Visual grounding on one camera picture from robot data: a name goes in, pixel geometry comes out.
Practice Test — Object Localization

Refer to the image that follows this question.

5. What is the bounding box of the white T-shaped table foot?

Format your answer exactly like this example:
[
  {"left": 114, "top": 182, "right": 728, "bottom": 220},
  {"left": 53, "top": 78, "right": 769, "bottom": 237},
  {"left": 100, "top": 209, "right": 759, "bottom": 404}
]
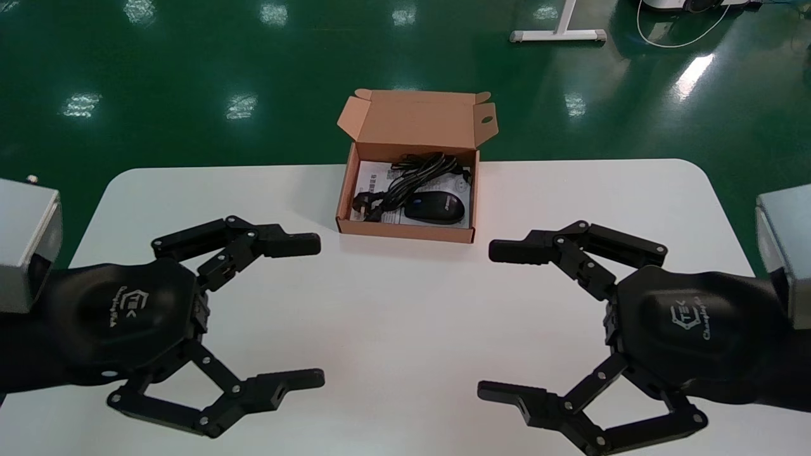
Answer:
[{"left": 509, "top": 0, "right": 608, "bottom": 44}]

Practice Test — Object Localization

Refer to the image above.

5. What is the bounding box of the white distant robot base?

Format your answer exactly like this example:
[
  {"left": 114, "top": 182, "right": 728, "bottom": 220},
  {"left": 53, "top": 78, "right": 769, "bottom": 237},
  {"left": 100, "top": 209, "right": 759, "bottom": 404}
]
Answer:
[{"left": 637, "top": 0, "right": 764, "bottom": 13}]

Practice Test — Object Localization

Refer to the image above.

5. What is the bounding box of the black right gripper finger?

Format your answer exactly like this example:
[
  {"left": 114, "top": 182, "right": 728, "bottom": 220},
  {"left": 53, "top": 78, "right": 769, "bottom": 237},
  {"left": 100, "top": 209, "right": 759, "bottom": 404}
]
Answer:
[{"left": 488, "top": 220, "right": 668, "bottom": 301}]

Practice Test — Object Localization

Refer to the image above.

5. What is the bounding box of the white floor cable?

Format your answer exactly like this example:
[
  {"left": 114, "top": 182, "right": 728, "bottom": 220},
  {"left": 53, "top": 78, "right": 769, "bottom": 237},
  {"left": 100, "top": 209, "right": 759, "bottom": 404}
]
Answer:
[{"left": 635, "top": 0, "right": 732, "bottom": 49}]

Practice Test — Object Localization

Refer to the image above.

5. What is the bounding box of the white printed instruction leaflet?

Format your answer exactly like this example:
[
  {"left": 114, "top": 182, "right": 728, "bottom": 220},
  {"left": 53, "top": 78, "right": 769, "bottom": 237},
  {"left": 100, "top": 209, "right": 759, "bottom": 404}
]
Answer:
[{"left": 350, "top": 160, "right": 475, "bottom": 229}]

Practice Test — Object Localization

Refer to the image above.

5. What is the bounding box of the brown cardboard storage box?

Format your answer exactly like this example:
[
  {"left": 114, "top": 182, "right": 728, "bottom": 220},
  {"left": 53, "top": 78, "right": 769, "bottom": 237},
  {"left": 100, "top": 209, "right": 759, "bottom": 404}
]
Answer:
[{"left": 336, "top": 89, "right": 499, "bottom": 244}]

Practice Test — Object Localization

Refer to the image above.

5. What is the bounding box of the black wired computer mouse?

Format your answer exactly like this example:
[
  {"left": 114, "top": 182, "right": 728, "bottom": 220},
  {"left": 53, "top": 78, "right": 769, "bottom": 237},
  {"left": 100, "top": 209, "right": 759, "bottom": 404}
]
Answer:
[{"left": 404, "top": 166, "right": 474, "bottom": 226}]

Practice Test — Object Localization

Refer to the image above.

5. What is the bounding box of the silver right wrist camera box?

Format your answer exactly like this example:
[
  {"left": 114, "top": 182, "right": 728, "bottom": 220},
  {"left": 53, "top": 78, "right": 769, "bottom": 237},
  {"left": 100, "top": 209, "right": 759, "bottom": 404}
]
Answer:
[{"left": 755, "top": 184, "right": 811, "bottom": 331}]

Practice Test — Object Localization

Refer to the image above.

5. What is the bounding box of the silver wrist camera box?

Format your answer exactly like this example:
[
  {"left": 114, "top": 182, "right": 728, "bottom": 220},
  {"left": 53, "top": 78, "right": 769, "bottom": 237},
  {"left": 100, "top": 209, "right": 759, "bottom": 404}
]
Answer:
[
  {"left": 755, "top": 184, "right": 811, "bottom": 331},
  {"left": 0, "top": 176, "right": 64, "bottom": 315}
]

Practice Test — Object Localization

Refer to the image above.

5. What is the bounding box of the black power cable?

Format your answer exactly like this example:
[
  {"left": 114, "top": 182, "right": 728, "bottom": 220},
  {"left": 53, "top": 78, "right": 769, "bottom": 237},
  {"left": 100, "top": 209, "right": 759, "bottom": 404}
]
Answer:
[{"left": 352, "top": 152, "right": 466, "bottom": 224}]

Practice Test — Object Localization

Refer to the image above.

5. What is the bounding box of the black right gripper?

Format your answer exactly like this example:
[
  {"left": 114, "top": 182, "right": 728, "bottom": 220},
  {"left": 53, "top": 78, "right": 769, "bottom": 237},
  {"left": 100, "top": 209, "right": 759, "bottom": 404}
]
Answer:
[{"left": 477, "top": 265, "right": 793, "bottom": 456}]

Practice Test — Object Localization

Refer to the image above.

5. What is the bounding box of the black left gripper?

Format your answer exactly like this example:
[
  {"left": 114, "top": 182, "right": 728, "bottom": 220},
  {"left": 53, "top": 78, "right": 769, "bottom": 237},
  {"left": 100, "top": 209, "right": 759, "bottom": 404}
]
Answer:
[{"left": 38, "top": 215, "right": 326, "bottom": 440}]

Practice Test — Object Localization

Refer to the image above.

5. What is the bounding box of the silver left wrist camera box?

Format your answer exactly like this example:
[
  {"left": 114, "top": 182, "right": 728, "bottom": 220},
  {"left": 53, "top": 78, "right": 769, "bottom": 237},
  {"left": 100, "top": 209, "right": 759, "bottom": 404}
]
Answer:
[{"left": 0, "top": 176, "right": 64, "bottom": 315}]

